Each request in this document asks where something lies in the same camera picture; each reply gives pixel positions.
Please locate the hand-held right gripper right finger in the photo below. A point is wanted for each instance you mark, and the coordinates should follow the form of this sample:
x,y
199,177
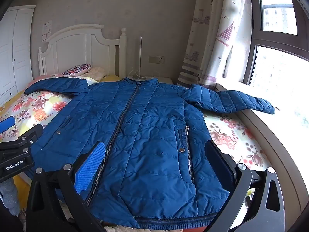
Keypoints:
x,y
221,164

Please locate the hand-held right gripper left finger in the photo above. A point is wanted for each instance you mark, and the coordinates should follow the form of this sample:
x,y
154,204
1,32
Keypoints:
x,y
90,166

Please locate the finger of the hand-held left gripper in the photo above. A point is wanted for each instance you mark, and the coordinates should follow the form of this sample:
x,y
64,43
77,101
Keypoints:
x,y
7,124
32,134

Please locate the blue quilted jacket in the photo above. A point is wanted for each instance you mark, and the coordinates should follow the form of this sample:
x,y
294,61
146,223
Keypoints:
x,y
149,130

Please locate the person's left forearm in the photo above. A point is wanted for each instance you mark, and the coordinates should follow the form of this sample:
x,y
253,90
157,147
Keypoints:
x,y
9,195

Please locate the floral bed sheet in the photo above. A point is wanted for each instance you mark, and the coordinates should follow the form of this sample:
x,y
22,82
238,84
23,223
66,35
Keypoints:
x,y
36,106

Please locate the window sill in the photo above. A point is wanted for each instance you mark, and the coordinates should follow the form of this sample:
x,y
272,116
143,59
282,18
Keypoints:
x,y
277,130

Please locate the white wardrobe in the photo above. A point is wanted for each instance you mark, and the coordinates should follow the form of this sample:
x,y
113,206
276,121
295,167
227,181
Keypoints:
x,y
14,53

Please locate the purple patterned pillow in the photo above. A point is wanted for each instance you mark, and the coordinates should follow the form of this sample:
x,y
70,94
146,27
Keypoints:
x,y
77,69

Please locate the cream pillow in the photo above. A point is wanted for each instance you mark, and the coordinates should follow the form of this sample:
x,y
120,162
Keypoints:
x,y
96,72

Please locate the yellow pillow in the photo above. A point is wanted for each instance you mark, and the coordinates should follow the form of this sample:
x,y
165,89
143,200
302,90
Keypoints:
x,y
111,78

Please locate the white bed headboard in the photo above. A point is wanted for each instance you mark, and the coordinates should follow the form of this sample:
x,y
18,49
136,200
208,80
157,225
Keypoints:
x,y
77,46

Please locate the dark framed window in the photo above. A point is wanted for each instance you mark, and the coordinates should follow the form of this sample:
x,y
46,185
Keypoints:
x,y
253,41

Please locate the printed curtain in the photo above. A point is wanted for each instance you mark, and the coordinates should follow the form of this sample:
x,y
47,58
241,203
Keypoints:
x,y
212,29

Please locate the paper wall notice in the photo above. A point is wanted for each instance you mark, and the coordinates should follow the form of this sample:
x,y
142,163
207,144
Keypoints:
x,y
46,30

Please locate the wall socket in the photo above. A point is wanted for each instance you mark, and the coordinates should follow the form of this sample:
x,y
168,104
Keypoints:
x,y
156,59

